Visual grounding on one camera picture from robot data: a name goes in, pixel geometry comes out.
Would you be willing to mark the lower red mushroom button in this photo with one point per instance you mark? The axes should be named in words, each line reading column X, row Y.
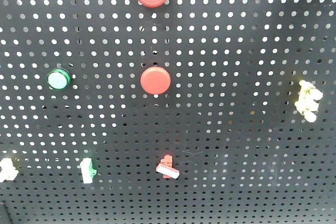
column 155, row 80

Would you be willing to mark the black perforated pegboard panel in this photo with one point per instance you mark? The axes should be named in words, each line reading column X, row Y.
column 228, row 119

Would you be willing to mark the green round push button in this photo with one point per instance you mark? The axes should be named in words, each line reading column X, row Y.
column 59, row 78

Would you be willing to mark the red-white rocker switch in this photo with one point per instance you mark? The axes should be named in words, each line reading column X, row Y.
column 166, row 169

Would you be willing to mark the green-white rocker switch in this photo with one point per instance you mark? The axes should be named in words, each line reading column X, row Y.
column 87, row 170

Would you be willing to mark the yellow knob switch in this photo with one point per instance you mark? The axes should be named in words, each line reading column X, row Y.
column 307, row 102

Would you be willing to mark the yellow-white rocker switch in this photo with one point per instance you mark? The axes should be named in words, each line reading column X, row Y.
column 8, row 170

